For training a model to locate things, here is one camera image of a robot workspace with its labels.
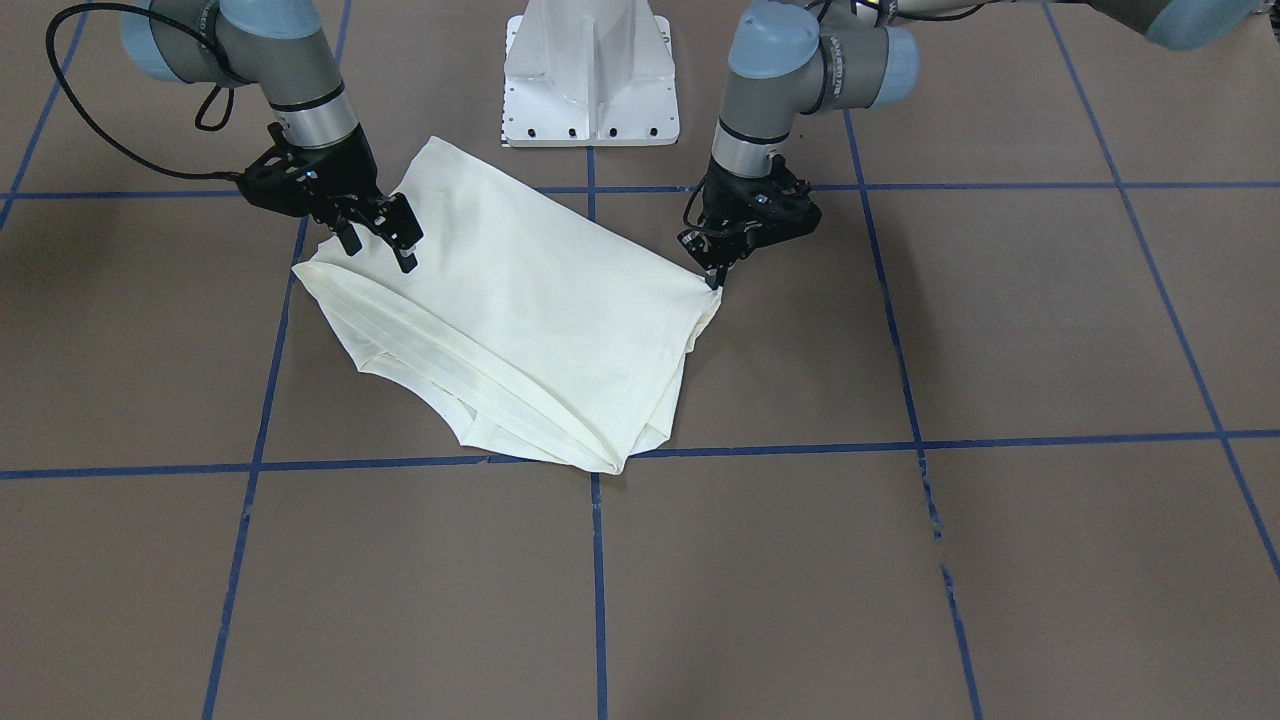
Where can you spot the cream long-sleeve cat shirt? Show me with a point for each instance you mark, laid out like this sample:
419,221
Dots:
532,331

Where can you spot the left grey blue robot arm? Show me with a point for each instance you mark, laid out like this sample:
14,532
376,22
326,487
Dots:
790,60

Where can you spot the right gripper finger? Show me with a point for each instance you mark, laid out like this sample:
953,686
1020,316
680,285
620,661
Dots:
397,225
349,238

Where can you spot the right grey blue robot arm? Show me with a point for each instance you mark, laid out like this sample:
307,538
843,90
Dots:
279,46

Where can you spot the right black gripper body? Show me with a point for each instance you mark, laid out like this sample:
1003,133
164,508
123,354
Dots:
349,177

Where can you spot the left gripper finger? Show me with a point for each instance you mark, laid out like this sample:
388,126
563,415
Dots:
703,248

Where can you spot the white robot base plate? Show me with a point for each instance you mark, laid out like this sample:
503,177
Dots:
589,73

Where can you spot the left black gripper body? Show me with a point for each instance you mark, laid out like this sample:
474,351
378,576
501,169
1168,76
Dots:
722,203

